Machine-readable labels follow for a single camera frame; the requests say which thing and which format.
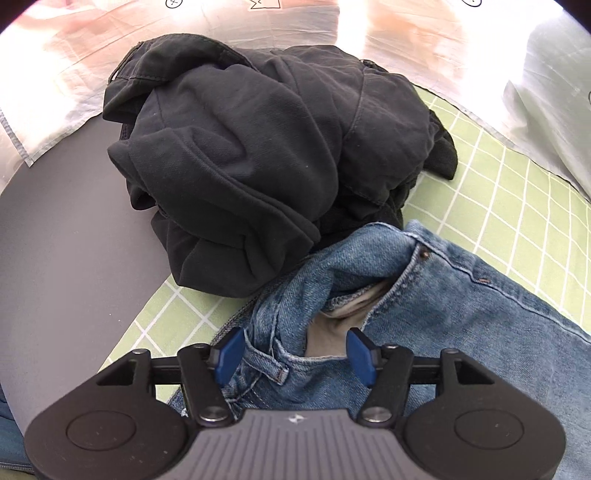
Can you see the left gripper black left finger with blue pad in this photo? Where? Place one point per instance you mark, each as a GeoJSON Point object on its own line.
{"type": "Point", "coordinates": [200, 369]}

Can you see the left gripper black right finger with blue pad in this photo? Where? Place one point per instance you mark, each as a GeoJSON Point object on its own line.
{"type": "Point", "coordinates": [390, 370]}

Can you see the blue denim jeans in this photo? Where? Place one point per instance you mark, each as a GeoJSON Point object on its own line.
{"type": "Point", "coordinates": [415, 289]}

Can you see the green grid-pattern mat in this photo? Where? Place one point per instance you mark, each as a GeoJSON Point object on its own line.
{"type": "Point", "coordinates": [528, 223]}

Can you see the black crumpled garment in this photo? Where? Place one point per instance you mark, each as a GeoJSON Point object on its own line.
{"type": "Point", "coordinates": [252, 160]}

